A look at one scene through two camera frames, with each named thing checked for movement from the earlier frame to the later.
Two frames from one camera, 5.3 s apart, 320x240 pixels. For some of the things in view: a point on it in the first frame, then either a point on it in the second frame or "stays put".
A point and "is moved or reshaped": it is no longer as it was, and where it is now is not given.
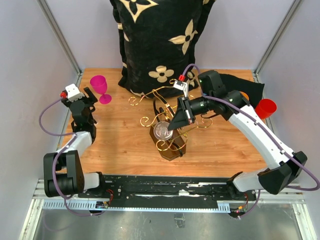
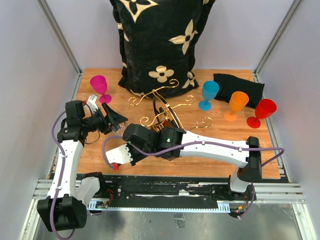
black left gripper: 91,100 → 115,118
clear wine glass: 161,131 is moved or reshaped
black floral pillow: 158,39 stays put
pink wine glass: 99,84 stays put
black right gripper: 182,117 → 135,158
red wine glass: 265,108 stays put
